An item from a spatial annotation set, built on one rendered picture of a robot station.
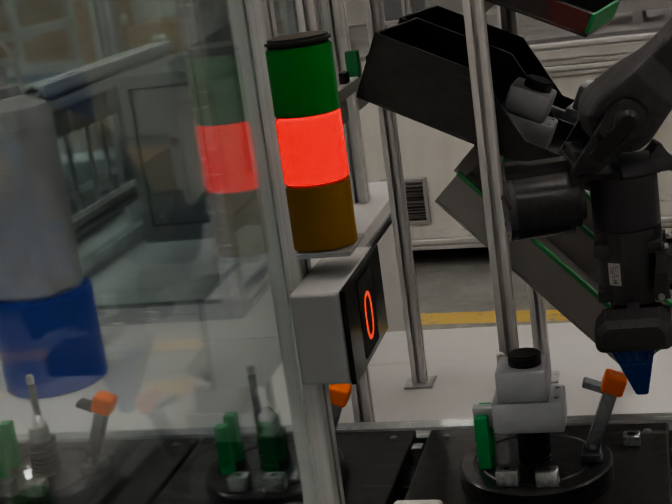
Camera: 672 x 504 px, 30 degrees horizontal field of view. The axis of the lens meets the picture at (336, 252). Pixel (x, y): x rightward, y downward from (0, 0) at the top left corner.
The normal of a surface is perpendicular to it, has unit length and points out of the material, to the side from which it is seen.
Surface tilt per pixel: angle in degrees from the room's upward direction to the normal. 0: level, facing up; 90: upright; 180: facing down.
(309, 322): 90
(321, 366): 90
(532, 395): 90
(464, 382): 0
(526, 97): 92
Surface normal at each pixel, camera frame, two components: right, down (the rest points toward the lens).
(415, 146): -0.29, 0.29
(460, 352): -0.13, -0.96
